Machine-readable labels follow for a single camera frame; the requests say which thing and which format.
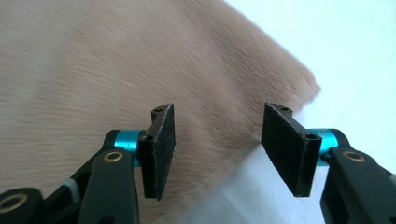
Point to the white grid mat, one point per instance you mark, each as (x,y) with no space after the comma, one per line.
(351,62)

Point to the beige towel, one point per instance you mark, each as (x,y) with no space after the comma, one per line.
(109,77)

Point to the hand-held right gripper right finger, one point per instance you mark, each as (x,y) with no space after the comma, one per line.
(289,149)

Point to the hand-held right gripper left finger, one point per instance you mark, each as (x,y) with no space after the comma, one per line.
(158,149)

